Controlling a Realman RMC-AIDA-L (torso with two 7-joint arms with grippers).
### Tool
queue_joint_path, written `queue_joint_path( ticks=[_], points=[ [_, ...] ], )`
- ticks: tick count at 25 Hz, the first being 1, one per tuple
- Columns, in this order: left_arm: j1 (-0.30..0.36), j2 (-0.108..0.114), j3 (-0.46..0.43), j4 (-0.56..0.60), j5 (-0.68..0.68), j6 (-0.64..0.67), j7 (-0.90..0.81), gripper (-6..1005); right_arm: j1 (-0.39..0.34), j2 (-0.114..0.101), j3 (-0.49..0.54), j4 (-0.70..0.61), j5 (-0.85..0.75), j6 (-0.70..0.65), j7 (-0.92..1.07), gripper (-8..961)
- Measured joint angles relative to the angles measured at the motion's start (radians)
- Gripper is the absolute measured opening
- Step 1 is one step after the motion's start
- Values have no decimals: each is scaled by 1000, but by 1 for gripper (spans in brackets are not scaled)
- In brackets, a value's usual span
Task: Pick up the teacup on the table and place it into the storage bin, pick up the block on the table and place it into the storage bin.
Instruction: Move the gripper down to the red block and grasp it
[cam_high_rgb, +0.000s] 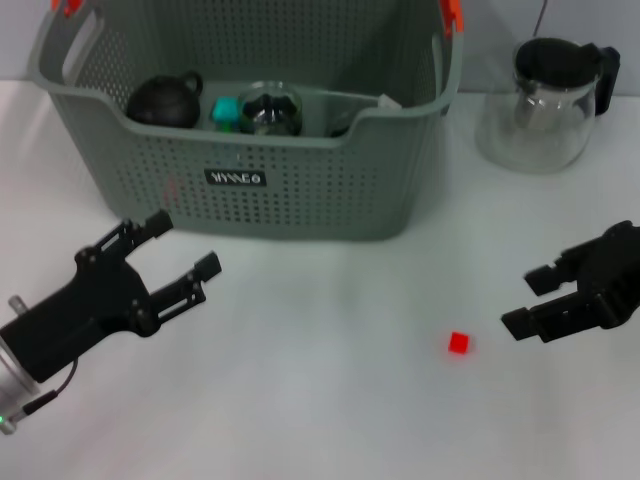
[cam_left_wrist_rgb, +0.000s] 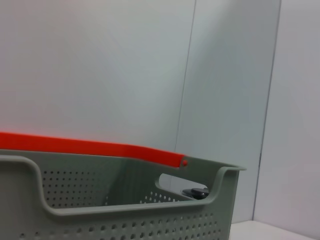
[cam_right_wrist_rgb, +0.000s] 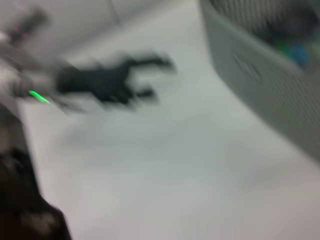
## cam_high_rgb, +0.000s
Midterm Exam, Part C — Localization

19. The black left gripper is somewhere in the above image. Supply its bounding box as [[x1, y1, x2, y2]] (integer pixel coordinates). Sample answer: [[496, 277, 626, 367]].
[[0, 209, 223, 384]]

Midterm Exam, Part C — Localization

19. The teal square toy brick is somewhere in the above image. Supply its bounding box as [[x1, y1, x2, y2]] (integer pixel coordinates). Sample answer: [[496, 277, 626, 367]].
[[212, 97, 242, 124]]

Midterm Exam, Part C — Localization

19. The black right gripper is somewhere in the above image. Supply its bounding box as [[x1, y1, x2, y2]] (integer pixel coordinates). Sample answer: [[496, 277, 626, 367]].
[[500, 219, 640, 344]]

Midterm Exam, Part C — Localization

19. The grey perforated plastic storage bin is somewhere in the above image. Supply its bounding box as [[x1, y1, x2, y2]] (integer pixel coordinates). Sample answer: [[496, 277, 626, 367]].
[[28, 0, 466, 243]]

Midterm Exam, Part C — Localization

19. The glass teapot with black lid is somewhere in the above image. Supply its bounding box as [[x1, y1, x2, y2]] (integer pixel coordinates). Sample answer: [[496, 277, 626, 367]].
[[474, 35, 623, 175]]

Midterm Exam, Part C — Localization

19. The black ceramic teapot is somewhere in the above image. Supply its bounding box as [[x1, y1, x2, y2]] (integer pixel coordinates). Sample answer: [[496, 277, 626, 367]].
[[125, 70, 205, 130]]

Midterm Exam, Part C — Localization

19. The thin grey wall cable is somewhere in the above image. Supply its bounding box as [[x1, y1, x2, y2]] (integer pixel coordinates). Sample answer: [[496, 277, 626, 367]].
[[530, 0, 550, 38]]

